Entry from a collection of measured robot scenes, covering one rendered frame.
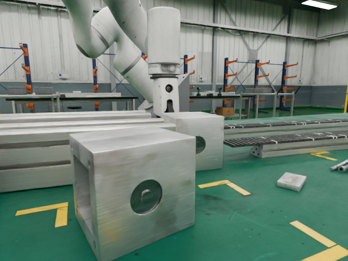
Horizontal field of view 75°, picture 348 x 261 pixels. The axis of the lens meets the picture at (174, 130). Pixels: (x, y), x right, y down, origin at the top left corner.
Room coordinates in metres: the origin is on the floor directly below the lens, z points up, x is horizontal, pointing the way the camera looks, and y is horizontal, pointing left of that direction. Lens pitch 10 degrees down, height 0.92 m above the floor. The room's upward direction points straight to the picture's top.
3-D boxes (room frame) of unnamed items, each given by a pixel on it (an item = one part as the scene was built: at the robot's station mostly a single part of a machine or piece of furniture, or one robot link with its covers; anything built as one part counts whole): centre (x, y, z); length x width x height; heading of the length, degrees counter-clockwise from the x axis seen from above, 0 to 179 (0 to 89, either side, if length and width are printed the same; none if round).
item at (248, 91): (4.56, -1.87, 0.50); 1.03 x 0.55 x 1.01; 28
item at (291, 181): (0.33, -0.18, 0.78); 0.05 x 0.03 x 0.01; 140
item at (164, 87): (0.61, 0.03, 0.91); 0.10 x 0.07 x 0.11; 18
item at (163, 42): (0.61, 0.03, 1.05); 0.09 x 0.08 x 0.13; 18
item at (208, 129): (0.44, -0.03, 0.83); 0.12 x 0.09 x 0.10; 18
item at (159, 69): (0.61, 0.03, 0.97); 0.09 x 0.08 x 0.03; 18
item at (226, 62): (9.65, -3.69, 1.10); 3.31 x 0.90 x 2.20; 113
